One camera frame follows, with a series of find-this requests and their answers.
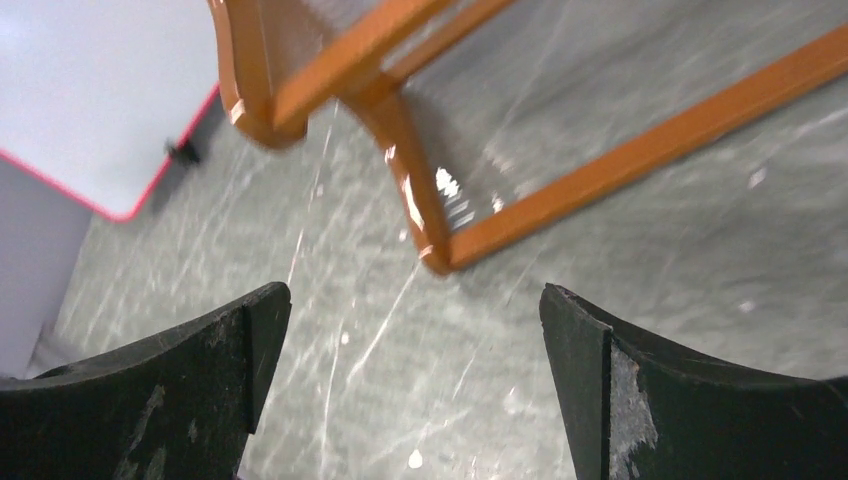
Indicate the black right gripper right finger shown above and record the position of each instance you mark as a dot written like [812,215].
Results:
[636,405]

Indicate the pink-framed whiteboard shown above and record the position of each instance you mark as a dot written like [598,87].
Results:
[92,92]

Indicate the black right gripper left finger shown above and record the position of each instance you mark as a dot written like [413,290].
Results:
[179,404]

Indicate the orange wooden rack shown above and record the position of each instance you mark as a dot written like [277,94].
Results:
[499,118]

